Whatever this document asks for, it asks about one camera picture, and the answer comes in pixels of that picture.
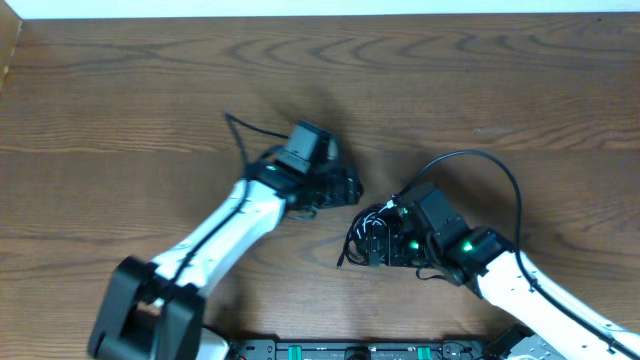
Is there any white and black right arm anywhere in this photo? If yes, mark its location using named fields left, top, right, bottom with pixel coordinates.
left=359, top=184, right=639, bottom=359

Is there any brown cardboard panel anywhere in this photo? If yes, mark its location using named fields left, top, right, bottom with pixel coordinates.
left=0, top=0, right=23, bottom=89

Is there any black right camera cable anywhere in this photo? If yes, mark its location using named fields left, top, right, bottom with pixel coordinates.
left=397, top=149, right=640, bottom=359

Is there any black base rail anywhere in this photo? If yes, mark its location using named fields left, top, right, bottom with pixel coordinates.
left=219, top=338, right=551, bottom=360

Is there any white USB cable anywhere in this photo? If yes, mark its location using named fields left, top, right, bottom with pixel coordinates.
left=353, top=199, right=396, bottom=239

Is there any black camera cable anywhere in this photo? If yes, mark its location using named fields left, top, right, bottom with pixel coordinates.
left=397, top=149, right=640, bottom=359
left=149, top=112, right=291, bottom=360

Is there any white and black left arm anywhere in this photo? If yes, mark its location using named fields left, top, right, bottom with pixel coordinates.
left=87, top=152, right=363, bottom=359

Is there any black USB cable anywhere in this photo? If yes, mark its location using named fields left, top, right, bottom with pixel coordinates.
left=336, top=202, right=401, bottom=270

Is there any black left camera cable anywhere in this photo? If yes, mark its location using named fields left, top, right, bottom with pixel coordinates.
left=149, top=112, right=291, bottom=360

